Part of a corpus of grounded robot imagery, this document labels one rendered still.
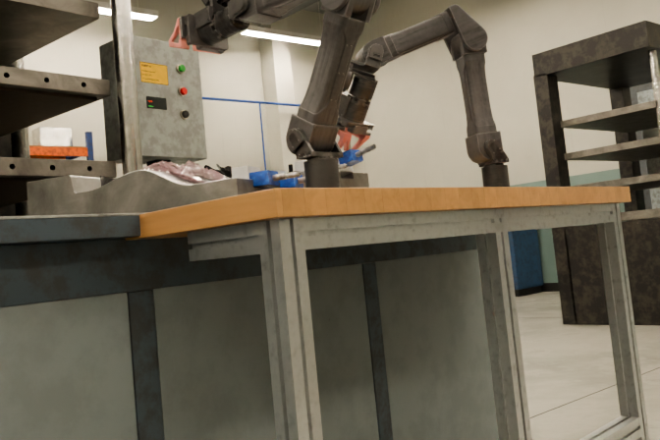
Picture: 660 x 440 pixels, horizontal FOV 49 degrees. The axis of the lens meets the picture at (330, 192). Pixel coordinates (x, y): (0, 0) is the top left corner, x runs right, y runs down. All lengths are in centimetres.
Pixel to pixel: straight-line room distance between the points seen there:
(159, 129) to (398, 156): 807
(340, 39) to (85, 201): 60
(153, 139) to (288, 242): 150
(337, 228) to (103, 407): 48
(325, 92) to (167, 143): 125
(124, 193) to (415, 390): 87
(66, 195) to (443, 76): 860
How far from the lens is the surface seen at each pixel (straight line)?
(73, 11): 238
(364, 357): 171
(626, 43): 554
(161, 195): 141
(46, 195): 159
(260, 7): 144
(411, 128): 1024
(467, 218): 135
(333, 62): 129
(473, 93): 179
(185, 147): 253
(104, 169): 226
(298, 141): 130
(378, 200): 112
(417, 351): 188
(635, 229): 544
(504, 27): 941
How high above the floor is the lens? 71
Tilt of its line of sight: 5 degrees up
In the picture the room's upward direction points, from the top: 6 degrees counter-clockwise
